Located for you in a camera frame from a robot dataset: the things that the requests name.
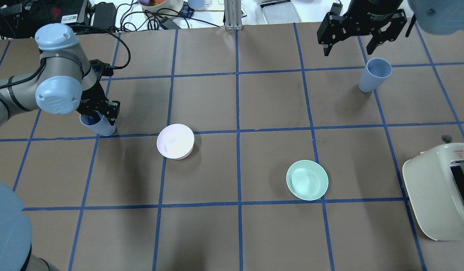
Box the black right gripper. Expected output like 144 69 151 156
317 0 408 57

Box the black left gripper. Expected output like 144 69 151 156
76 81 120 126

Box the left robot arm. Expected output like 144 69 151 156
0 23 120 137

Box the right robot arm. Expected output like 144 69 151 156
317 0 464 56

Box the pink bowl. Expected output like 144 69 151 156
156 123 195 160

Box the digital scale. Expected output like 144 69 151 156
260 0 301 24

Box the black power adapter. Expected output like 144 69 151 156
92 2 117 29

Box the bowl of foam blocks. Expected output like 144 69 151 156
138 0 184 15

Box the mint green bowl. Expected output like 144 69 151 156
286 160 330 201

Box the cream white toaster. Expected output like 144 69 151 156
402 143 464 241

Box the aluminium frame post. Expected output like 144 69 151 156
224 0 243 31

